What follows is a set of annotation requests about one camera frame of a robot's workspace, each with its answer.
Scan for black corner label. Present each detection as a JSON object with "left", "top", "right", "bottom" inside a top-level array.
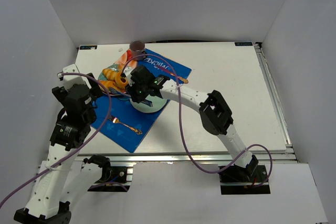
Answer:
[
  {"left": 234, "top": 41, "right": 253, "bottom": 47},
  {"left": 79, "top": 45, "right": 98, "bottom": 50}
]

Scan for gold fork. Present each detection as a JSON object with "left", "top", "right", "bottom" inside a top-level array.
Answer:
[{"left": 108, "top": 115, "right": 143, "bottom": 135}]

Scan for orange donut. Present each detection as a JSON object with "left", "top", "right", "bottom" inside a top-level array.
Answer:
[{"left": 114, "top": 71, "right": 128, "bottom": 90}]

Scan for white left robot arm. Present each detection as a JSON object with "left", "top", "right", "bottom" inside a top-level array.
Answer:
[{"left": 14, "top": 72, "right": 111, "bottom": 223}]

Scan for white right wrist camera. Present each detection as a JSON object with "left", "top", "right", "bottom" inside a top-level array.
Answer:
[{"left": 123, "top": 67, "right": 134, "bottom": 86}]

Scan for red patterned plate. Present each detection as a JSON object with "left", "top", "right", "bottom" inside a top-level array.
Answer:
[{"left": 98, "top": 63, "right": 128, "bottom": 93}]

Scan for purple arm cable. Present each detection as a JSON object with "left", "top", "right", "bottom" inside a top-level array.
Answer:
[
  {"left": 0, "top": 72, "right": 130, "bottom": 210},
  {"left": 121, "top": 54, "right": 274, "bottom": 188}
]

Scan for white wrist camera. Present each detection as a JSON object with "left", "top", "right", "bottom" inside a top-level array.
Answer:
[
  {"left": 123, "top": 67, "right": 134, "bottom": 86},
  {"left": 57, "top": 64, "right": 86, "bottom": 91}
]

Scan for metal tongs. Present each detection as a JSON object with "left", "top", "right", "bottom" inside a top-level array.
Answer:
[{"left": 108, "top": 87, "right": 153, "bottom": 107}]

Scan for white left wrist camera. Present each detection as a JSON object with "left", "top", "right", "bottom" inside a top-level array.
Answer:
[{"left": 57, "top": 64, "right": 86, "bottom": 91}]

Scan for long bread roll back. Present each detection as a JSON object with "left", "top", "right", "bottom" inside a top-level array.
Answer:
[{"left": 102, "top": 68, "right": 118, "bottom": 81}]

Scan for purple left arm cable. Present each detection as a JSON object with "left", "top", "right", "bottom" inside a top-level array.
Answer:
[{"left": 0, "top": 72, "right": 130, "bottom": 210}]

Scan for right black corner label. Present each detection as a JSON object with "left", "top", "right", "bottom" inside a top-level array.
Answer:
[{"left": 234, "top": 41, "right": 253, "bottom": 47}]

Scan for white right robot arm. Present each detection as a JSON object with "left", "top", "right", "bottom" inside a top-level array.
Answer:
[{"left": 122, "top": 65, "right": 258, "bottom": 182}]

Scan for aluminium table frame rail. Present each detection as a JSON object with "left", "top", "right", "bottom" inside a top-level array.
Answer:
[{"left": 253, "top": 42, "right": 297, "bottom": 161}]

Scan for long bread roll front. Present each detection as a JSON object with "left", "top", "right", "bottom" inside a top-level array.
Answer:
[{"left": 100, "top": 80, "right": 117, "bottom": 95}]

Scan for purple mug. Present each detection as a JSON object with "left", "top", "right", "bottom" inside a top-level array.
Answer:
[{"left": 129, "top": 40, "right": 147, "bottom": 61}]

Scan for green flower plate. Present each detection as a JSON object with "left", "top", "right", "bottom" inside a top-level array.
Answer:
[{"left": 130, "top": 95, "right": 168, "bottom": 113}]

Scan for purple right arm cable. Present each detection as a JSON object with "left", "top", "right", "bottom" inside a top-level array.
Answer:
[{"left": 121, "top": 54, "right": 274, "bottom": 188}]

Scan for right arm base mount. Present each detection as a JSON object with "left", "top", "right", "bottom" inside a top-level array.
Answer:
[{"left": 219, "top": 165, "right": 271, "bottom": 195}]

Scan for long bread roll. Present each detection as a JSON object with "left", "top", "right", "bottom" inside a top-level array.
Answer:
[
  {"left": 102, "top": 68, "right": 118, "bottom": 81},
  {"left": 100, "top": 80, "right": 117, "bottom": 95}
]

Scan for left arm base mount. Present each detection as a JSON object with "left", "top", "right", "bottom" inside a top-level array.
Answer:
[{"left": 88, "top": 166, "right": 132, "bottom": 193}]

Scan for left black corner label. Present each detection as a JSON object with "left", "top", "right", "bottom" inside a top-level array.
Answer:
[{"left": 79, "top": 45, "right": 98, "bottom": 50}]

